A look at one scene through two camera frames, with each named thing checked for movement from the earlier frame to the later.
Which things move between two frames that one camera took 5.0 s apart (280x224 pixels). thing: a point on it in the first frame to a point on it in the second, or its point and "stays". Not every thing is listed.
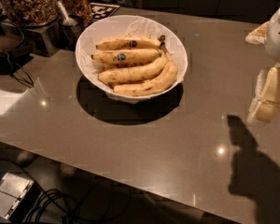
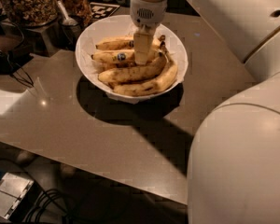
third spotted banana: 125,75 stays
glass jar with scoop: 74,9 stays
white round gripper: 278,36 to 147,13
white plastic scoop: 68,21 stays
